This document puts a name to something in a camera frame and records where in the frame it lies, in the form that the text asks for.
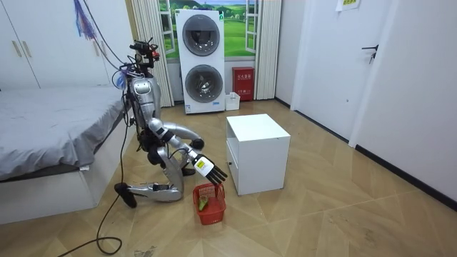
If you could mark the white bedside cabinet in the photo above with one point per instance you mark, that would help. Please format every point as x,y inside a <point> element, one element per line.
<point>262,157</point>

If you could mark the window landscape wall poster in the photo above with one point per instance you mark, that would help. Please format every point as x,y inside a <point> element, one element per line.
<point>235,35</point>

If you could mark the red plastic basket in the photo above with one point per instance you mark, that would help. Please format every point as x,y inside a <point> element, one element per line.
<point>214,215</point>

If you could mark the grey bed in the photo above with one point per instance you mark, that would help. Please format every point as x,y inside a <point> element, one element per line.
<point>46,125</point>

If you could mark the robot body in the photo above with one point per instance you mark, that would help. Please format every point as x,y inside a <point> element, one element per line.
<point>143,96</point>

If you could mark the white washing machine tower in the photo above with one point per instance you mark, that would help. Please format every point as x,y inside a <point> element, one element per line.
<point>201,57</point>

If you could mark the beige pleated curtain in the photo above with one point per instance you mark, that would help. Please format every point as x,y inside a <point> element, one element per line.
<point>267,50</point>
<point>150,35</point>

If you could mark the white room door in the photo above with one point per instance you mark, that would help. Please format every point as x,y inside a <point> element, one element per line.
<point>332,71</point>

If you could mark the white wardrobe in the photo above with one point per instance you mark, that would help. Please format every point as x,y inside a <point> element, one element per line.
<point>57,43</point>

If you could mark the small white bin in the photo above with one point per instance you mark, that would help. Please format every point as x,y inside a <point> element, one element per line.
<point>232,103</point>

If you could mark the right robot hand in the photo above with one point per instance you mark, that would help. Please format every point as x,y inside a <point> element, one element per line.
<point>204,166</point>

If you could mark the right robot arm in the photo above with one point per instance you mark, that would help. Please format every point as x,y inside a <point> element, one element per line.
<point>157,128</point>

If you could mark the red fire equipment box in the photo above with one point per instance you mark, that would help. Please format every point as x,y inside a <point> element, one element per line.
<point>243,84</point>

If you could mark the white paper door sign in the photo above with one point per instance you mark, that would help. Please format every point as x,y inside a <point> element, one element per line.
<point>347,4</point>

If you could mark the green fruit soft toy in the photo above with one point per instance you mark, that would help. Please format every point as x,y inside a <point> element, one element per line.
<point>203,204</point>

